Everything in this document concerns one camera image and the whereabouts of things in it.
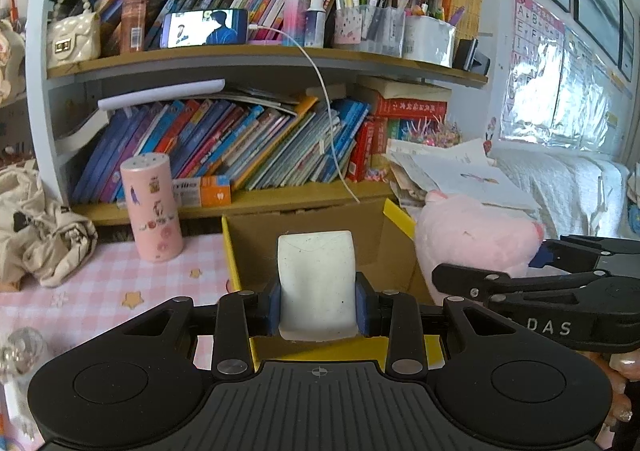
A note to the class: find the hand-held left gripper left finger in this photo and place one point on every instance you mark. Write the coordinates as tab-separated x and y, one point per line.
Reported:
273	309

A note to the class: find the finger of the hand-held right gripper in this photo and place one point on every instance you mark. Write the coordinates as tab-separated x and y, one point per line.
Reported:
465	278
580	247

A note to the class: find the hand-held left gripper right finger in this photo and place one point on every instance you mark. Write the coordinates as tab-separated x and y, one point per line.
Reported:
364	309

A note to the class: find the pink plush toy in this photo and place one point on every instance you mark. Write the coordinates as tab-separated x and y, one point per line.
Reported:
475	241

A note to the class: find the white rectangular block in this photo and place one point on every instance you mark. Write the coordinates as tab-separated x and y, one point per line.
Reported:
317	281

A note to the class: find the yellow cardboard box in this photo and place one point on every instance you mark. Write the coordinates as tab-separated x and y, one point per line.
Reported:
250	241

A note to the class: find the clear ribbon gift bag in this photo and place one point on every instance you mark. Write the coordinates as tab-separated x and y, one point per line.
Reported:
20	353

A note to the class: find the pink cylindrical container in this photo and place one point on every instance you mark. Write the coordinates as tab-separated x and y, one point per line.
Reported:
152	211

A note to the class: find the white storage container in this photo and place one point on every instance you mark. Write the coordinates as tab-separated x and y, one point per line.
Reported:
429	41

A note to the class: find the person's right hand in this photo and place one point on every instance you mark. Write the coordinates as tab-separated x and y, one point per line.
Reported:
622	398

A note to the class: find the white fleece blanket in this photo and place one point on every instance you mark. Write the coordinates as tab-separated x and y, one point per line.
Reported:
565	196

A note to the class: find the stack of loose papers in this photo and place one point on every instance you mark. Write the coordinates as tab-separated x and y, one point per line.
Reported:
460	176

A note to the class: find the orange white box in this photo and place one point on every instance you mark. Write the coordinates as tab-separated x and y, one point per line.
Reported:
205	191

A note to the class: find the colourful tinsel bundle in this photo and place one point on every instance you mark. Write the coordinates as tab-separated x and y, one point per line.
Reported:
432	132

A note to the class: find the silver foil sheet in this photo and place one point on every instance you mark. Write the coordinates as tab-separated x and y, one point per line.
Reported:
585	91

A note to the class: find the red upright book set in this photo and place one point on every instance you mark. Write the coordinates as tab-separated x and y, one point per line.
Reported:
365	151

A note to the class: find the row of blue pink books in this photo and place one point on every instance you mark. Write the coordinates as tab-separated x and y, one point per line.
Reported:
225	141

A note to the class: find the pink checked desk mat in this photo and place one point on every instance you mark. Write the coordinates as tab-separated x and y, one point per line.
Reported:
100	281

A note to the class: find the red thick book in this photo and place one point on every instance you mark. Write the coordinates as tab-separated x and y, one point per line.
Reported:
410	108

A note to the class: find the thick pale-paged book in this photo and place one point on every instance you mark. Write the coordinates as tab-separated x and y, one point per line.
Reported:
405	87

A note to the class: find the black folding stand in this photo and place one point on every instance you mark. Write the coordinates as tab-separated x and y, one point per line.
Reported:
470	55

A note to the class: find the white lamp bar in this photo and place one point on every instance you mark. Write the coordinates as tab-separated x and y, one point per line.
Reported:
160	93

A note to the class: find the beige cloth bag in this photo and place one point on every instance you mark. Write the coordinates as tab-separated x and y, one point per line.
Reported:
40	231

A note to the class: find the clear pen holder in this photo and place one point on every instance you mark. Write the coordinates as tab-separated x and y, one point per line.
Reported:
382	33

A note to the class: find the pink pen holder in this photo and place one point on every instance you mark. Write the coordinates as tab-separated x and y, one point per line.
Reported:
348	26

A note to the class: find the small white spray bottle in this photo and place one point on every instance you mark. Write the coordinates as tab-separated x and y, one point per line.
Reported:
315	23

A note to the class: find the black smartphone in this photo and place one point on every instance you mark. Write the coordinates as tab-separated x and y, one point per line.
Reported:
205	28

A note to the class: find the pink blue spray can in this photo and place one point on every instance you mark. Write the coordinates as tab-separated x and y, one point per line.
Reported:
296	6

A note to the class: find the brown pump bottle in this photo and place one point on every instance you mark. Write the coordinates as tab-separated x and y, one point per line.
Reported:
133	16

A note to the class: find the white wooden bookshelf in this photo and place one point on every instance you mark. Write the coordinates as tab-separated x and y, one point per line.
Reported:
37	81

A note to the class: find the white quilted purse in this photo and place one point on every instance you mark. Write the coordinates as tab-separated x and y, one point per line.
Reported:
72	38

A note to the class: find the alphabet wall poster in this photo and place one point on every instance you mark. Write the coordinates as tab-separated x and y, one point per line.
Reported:
530	61

